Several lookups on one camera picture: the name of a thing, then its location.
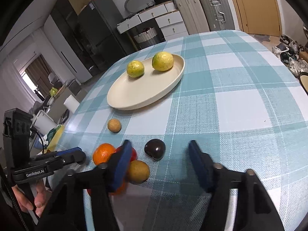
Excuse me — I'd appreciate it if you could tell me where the small orange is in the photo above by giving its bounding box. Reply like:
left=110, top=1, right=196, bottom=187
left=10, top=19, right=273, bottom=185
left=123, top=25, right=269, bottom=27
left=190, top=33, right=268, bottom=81
left=109, top=180, right=127, bottom=195

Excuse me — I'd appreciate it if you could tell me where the large orange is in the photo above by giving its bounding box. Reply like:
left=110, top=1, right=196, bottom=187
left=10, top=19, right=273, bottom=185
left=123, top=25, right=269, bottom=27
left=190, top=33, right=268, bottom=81
left=92, top=143, right=115, bottom=165

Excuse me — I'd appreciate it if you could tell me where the brown kiwi-like fruit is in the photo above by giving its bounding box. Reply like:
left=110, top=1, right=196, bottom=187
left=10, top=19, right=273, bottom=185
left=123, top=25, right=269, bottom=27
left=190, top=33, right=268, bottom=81
left=126, top=160, right=150, bottom=184

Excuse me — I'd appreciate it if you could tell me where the red tomato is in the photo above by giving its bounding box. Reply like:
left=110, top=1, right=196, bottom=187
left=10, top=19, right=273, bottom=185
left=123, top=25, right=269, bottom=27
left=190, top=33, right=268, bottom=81
left=115, top=146, right=137, bottom=162

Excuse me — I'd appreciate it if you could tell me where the brown longan fruit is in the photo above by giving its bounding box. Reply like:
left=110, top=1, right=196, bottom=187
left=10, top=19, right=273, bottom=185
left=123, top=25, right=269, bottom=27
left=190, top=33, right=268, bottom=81
left=107, top=118, right=122, bottom=133

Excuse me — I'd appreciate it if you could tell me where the dark purple plum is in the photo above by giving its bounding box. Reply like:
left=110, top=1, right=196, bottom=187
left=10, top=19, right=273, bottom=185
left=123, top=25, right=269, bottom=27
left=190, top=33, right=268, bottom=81
left=144, top=139, right=166, bottom=161

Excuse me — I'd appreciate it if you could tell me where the person's left hand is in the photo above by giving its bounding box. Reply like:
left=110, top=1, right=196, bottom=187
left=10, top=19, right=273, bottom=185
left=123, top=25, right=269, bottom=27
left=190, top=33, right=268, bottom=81
left=12, top=179, right=51, bottom=217

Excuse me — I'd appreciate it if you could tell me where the white paper roll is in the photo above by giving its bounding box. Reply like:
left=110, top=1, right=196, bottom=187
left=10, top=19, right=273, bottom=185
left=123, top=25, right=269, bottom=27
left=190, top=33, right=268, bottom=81
left=64, top=94, right=80, bottom=114

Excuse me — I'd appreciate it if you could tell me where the cream oval plate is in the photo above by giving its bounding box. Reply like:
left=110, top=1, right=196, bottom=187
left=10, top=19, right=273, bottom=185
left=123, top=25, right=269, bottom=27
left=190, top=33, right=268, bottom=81
left=106, top=54, right=185, bottom=110

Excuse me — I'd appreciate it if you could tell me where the yellow-green lemon left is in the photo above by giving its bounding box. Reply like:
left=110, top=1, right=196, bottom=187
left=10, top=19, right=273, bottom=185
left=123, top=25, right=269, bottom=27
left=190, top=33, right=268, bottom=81
left=126, top=60, right=145, bottom=78

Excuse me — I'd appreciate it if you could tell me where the yellow-green lemon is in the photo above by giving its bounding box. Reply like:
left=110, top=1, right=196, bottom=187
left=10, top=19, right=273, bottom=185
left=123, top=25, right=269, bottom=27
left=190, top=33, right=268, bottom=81
left=126, top=60, right=145, bottom=78
left=152, top=52, right=174, bottom=71

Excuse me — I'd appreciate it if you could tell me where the teal checkered tablecloth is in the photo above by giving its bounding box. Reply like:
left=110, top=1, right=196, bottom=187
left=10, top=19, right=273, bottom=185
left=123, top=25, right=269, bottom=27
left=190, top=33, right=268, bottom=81
left=57, top=30, right=307, bottom=230

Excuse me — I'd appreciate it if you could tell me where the black tall cabinet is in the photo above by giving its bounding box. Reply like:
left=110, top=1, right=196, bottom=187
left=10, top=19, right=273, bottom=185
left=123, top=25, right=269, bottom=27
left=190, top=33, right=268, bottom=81
left=51, top=0, right=100, bottom=82

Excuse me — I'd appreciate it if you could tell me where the yellow-green lemon right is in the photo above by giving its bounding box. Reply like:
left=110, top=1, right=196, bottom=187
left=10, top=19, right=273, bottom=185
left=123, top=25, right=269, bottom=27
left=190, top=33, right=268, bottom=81
left=152, top=52, right=174, bottom=71

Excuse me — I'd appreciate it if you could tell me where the dark grey refrigerator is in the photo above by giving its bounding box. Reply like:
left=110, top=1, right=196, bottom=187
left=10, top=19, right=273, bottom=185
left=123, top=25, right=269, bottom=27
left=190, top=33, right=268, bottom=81
left=78, top=0, right=135, bottom=67

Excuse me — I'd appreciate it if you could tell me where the woven laundry basket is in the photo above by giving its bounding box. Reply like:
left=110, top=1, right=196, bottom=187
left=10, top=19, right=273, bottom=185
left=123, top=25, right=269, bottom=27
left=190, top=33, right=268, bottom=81
left=134, top=28, right=161, bottom=49

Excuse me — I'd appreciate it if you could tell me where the white drawer desk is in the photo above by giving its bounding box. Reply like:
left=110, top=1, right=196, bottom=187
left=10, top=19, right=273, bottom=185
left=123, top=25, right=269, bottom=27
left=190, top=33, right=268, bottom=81
left=117, top=1, right=188, bottom=50

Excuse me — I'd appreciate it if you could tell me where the oval mirror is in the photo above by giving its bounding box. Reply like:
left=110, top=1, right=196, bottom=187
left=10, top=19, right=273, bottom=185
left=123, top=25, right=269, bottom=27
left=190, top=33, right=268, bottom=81
left=124, top=0, right=155, bottom=14

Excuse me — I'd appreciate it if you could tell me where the beige suitcase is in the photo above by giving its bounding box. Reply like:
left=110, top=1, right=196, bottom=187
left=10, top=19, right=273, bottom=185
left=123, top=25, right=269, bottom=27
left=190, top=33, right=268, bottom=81
left=175, top=0, right=210, bottom=35

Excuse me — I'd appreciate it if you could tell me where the silver suitcase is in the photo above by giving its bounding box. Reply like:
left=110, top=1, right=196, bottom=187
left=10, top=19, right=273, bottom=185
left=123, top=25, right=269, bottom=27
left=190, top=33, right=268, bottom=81
left=200, top=0, right=235, bottom=31

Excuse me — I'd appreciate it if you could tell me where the wooden door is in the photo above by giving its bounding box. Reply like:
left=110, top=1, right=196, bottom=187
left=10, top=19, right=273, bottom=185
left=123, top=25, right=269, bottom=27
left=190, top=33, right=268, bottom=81
left=232, top=0, right=281, bottom=37

